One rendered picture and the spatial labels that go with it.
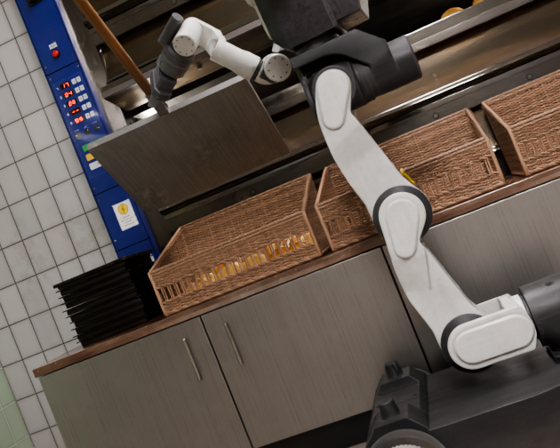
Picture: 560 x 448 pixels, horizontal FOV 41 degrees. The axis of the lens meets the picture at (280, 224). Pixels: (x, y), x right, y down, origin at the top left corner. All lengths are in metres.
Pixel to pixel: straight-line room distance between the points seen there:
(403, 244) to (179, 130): 0.89
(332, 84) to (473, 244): 0.68
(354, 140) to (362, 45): 0.23
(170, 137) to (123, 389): 0.82
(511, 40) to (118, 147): 1.39
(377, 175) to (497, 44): 1.08
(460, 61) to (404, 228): 1.10
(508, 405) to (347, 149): 0.69
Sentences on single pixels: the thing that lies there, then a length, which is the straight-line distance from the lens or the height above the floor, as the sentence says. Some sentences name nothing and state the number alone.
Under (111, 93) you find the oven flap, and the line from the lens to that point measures 2.84.
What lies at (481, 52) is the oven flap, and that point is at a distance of 2.77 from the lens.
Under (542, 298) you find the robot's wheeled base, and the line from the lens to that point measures 1.86.
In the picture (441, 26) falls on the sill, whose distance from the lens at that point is 2.78.
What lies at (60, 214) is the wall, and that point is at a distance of 3.09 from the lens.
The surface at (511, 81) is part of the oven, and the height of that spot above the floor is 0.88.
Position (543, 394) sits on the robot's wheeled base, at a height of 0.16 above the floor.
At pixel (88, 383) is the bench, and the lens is 2.53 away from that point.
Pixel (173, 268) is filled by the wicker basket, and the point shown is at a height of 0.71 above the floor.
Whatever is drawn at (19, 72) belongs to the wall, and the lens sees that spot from 3.19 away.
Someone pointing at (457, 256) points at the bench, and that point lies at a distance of 2.20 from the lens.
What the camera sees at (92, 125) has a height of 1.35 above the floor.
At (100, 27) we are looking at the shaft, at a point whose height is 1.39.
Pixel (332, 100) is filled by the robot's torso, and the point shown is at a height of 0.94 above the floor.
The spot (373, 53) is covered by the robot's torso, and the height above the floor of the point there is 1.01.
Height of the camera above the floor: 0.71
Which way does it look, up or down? level
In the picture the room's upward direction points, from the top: 22 degrees counter-clockwise
